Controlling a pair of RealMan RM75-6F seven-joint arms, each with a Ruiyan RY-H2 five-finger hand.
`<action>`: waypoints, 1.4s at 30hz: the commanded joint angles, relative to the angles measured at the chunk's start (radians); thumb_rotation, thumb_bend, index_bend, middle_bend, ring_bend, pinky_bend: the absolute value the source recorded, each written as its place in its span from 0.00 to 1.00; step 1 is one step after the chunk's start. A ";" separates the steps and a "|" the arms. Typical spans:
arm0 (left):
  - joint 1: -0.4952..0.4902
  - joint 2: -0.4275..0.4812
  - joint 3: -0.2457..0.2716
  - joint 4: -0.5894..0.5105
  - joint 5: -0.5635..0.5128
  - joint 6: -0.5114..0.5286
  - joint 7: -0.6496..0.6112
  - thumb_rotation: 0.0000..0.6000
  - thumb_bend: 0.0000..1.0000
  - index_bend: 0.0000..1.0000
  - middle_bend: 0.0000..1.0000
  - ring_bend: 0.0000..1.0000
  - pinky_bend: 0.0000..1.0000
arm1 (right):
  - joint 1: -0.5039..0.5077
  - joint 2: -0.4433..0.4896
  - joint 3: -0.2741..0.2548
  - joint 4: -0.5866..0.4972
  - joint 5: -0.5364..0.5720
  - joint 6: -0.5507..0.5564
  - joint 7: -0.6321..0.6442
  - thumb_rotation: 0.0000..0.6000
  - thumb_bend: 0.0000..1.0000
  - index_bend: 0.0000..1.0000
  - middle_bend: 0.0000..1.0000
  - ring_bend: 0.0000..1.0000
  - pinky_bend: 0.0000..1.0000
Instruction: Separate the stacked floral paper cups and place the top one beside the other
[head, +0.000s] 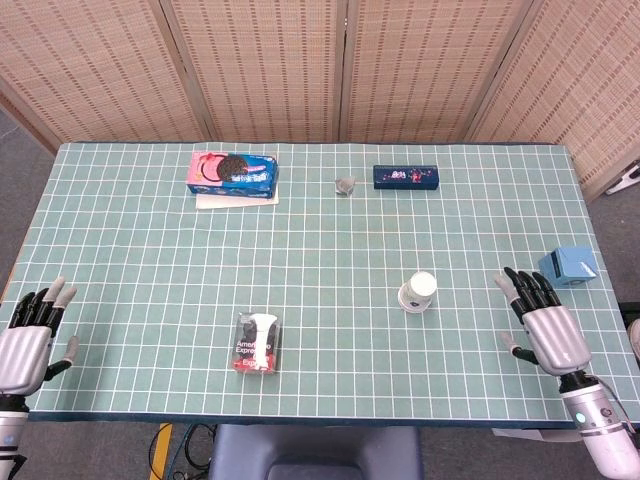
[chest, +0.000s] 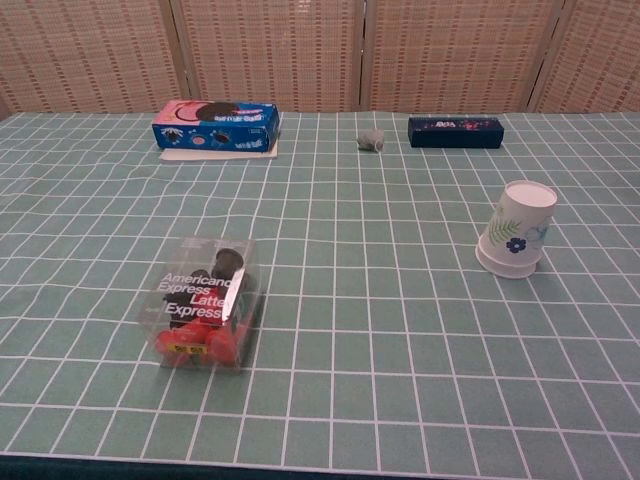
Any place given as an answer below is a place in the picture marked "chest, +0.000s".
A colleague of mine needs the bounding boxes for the white paper cup green leaves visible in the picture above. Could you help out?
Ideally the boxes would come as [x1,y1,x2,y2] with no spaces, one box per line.
[474,239,537,280]

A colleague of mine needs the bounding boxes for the black coffee capsule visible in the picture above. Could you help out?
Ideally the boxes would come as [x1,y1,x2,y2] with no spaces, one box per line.
[213,247,246,282]

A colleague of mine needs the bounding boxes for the red coffee capsule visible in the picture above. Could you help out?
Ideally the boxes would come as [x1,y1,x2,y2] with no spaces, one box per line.
[206,328,240,365]
[154,327,192,366]

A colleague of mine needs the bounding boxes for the dark navy long box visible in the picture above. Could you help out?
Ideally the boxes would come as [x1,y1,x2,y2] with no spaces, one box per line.
[407,115,505,150]

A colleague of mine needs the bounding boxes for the blue cookie box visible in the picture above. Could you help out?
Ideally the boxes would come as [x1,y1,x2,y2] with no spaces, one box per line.
[151,99,281,152]

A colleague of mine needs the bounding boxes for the bamboo folding screen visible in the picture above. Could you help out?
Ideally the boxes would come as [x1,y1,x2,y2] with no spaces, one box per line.
[0,0,640,120]

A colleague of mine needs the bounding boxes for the white paper cup blue flower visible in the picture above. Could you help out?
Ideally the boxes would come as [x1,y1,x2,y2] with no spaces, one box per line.
[477,179,558,275]

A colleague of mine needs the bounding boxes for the white paper sheet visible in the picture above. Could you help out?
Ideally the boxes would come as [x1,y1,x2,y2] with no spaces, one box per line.
[159,143,279,162]

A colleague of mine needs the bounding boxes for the clear plastic coffee capsule box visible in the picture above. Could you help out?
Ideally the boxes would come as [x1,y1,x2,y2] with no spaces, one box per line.
[137,236,262,371]

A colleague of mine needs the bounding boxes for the small grey crumpled wrapper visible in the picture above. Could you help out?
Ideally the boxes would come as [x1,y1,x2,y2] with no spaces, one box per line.
[356,128,386,152]

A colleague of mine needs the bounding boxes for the green white grid tablecloth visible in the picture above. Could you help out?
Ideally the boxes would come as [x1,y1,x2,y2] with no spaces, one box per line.
[0,110,640,464]

